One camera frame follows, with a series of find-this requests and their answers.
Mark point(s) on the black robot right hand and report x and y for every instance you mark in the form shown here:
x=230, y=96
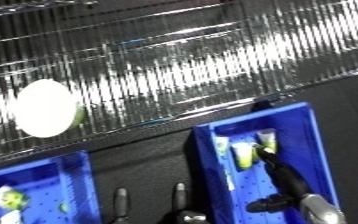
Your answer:
x=288, y=180

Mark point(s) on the pale robot right arm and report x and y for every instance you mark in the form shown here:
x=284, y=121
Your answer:
x=323, y=210

